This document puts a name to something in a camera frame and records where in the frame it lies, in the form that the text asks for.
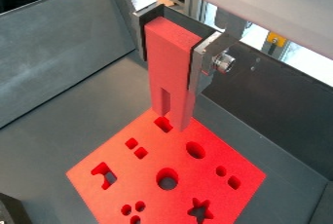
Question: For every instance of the black object at corner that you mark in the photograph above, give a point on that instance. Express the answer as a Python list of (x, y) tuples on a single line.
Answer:
[(13, 213)]

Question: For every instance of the red double-square peg block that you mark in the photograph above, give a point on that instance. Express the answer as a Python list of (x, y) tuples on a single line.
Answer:
[(169, 45)]

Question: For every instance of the yellow tag on post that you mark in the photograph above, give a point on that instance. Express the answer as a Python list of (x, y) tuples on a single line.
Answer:
[(276, 39)]

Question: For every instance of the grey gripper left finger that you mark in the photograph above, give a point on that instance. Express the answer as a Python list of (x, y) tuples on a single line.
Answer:
[(140, 8)]

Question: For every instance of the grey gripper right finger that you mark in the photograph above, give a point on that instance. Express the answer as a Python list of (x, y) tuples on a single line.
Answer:
[(211, 56)]

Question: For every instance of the red foam shape board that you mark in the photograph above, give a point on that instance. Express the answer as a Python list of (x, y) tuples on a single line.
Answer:
[(154, 175)]

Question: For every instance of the dark grey tray bin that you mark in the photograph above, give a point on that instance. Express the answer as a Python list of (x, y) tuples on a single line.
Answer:
[(74, 85)]

